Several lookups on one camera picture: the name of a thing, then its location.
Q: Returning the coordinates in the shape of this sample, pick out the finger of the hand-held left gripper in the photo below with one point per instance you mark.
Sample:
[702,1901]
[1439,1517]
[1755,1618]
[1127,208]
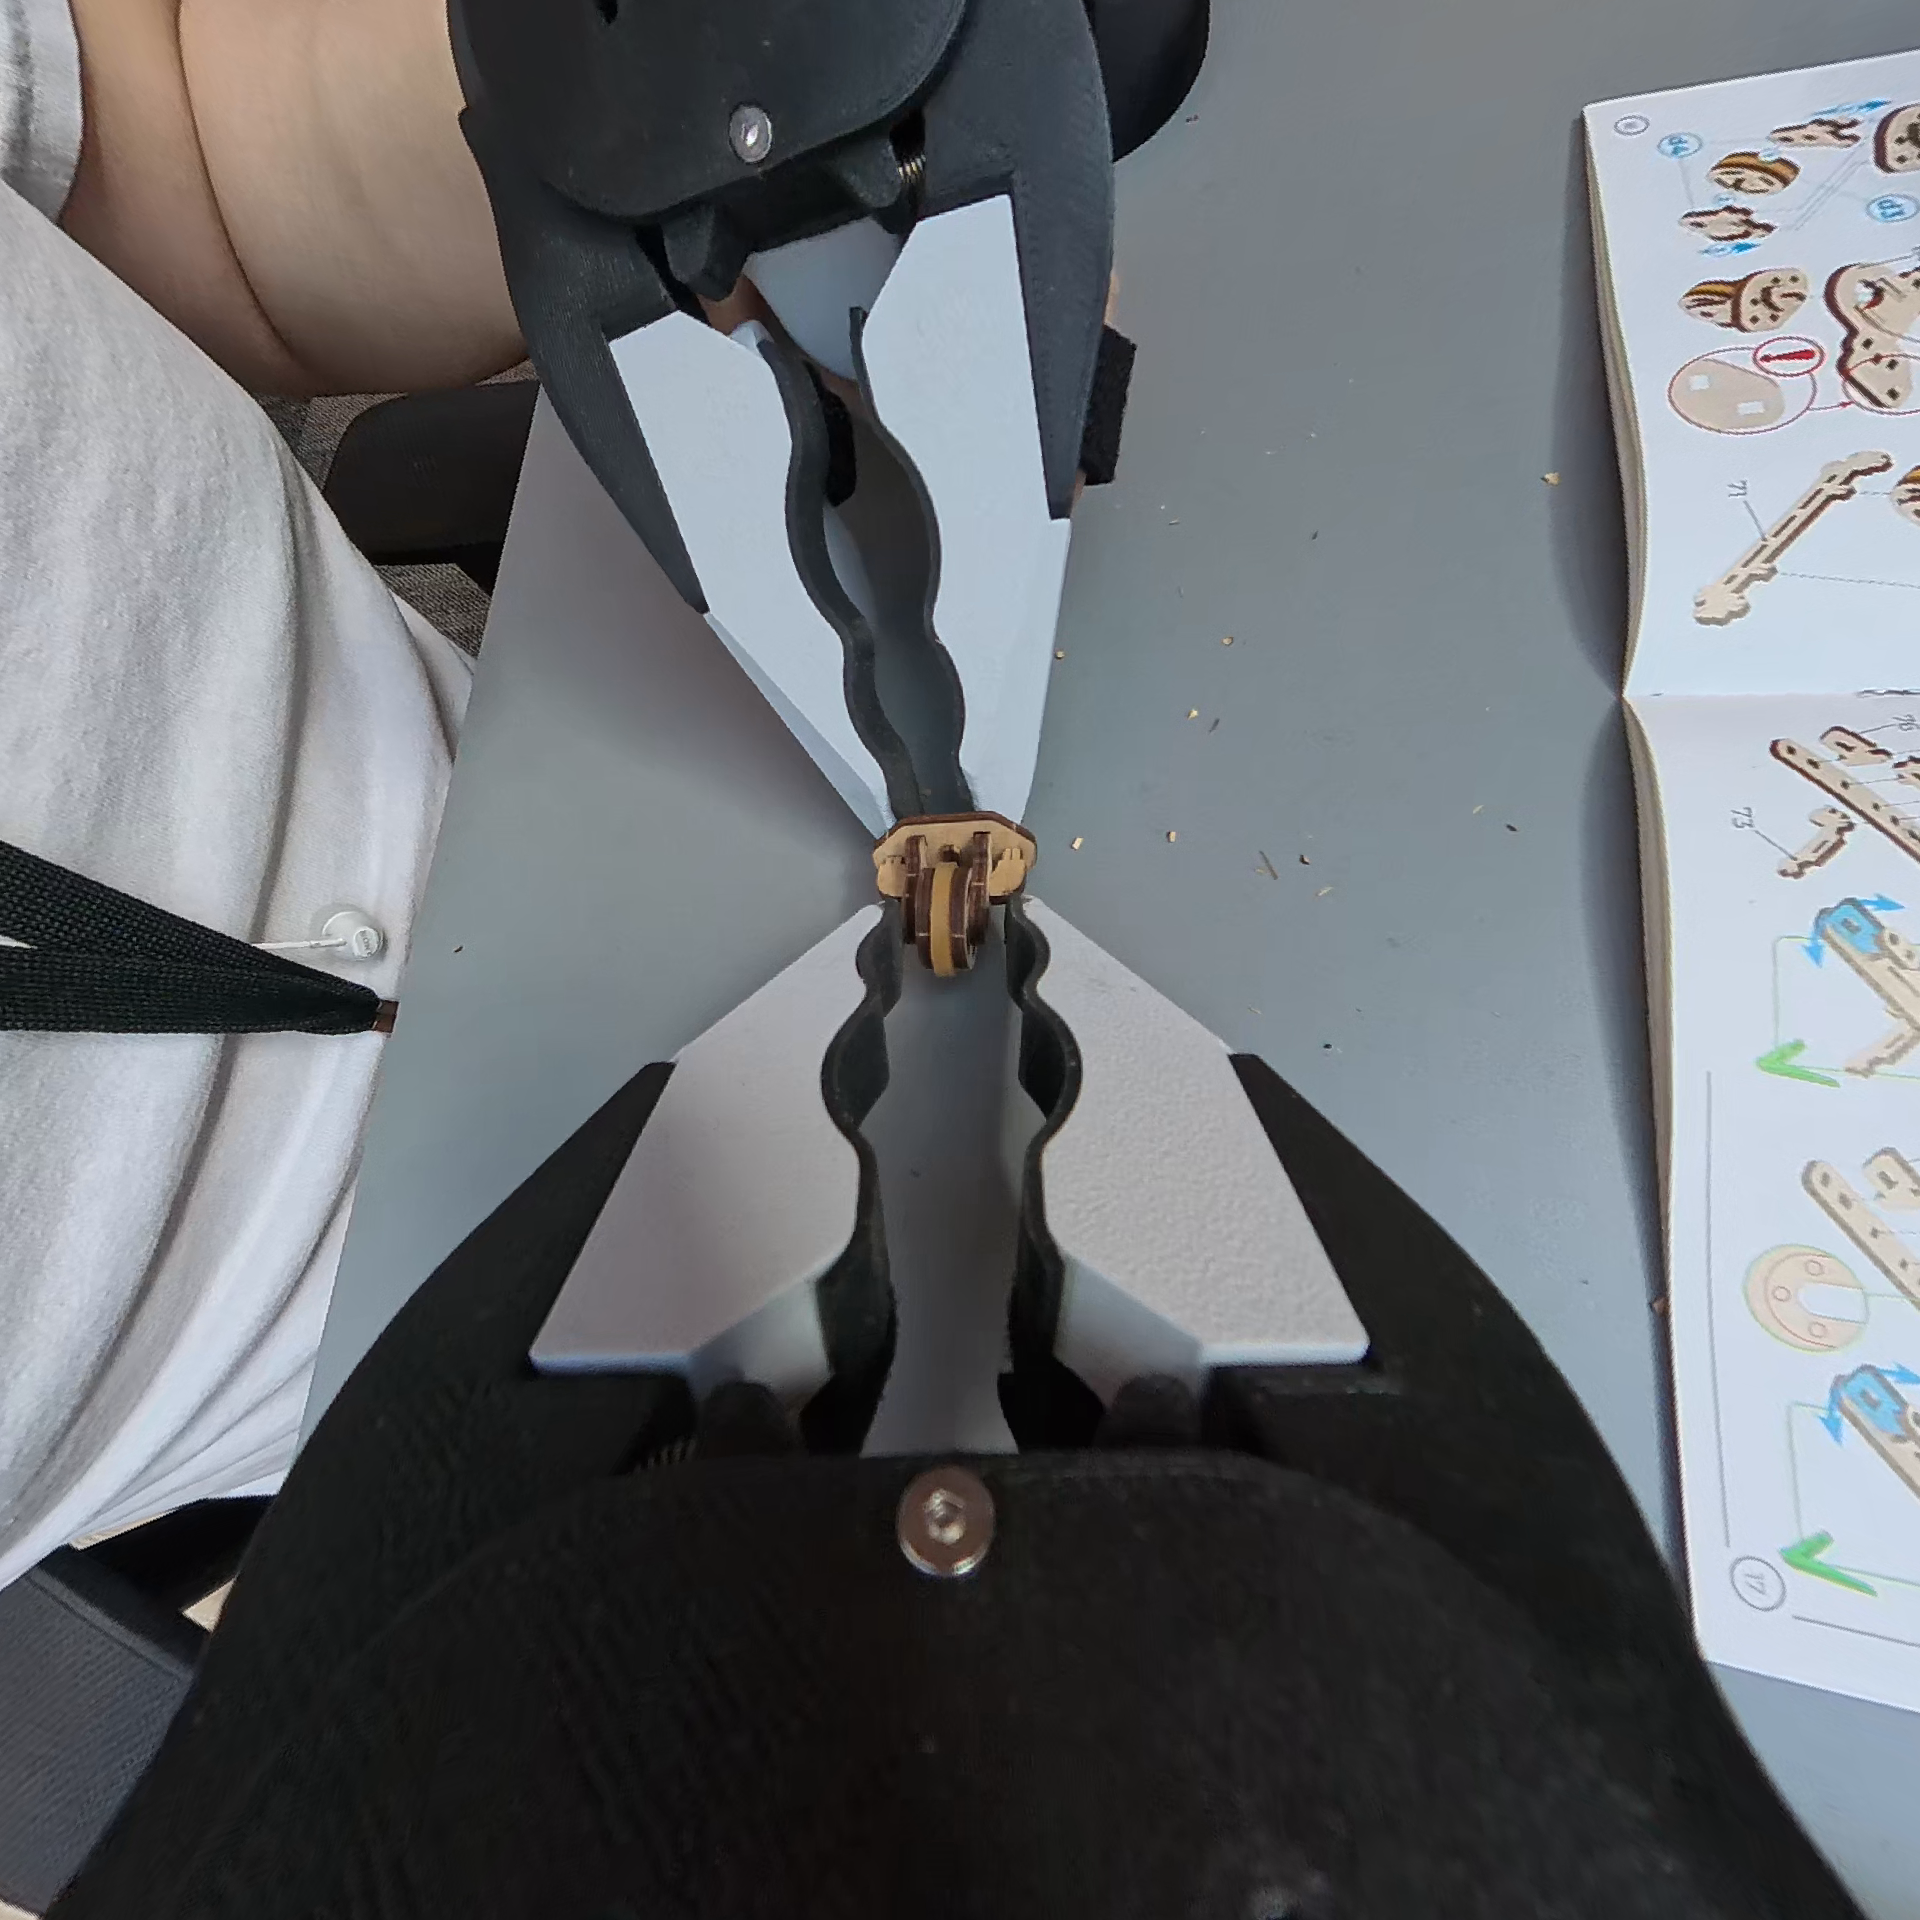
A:
[991,390]
[704,450]

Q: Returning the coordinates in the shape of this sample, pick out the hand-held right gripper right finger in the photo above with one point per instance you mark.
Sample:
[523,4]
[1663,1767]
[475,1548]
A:
[1202,1215]

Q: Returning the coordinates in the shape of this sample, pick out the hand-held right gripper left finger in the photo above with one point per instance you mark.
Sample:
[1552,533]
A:
[704,1215]

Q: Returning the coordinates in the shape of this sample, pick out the wooden wheel puzzle assembly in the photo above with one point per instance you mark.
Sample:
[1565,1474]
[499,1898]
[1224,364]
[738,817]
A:
[949,885]

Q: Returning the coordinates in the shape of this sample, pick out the person's left forearm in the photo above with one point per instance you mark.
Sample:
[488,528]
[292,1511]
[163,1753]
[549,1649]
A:
[300,196]

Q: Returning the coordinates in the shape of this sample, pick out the grey desk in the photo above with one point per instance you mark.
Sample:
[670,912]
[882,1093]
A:
[1350,600]

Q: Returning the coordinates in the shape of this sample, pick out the small white round clip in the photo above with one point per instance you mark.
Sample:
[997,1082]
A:
[355,934]

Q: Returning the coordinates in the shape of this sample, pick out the white shirt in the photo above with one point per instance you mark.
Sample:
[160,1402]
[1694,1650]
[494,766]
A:
[181,600]

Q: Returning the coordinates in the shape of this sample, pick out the illustrated instruction booklet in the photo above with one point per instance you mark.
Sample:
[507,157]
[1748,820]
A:
[1771,975]

